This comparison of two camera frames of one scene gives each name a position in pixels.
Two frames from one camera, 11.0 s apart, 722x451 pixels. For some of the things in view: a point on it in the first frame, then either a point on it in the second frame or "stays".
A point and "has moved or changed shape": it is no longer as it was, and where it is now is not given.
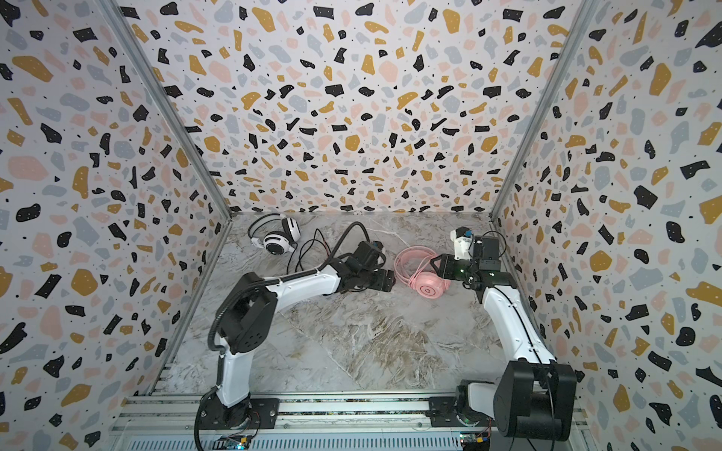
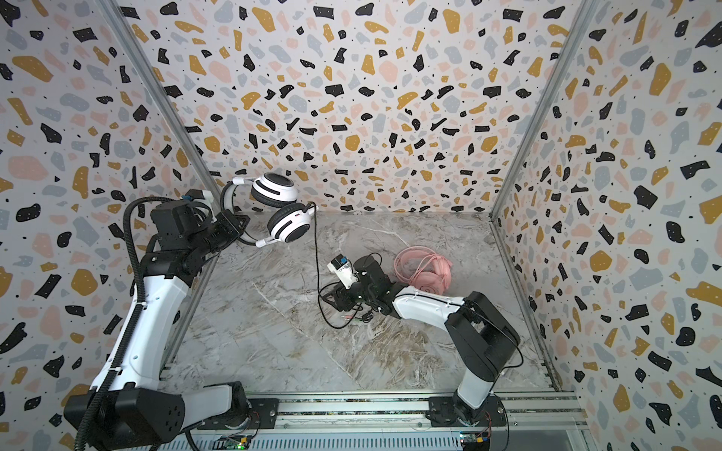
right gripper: [451, 268] → [343, 298]
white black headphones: [276, 233] has moved or changed shape
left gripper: [380, 284] → [232, 227]
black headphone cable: [308, 241] → [318, 277]
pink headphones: [414, 266] stays
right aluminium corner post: [582, 15] stays
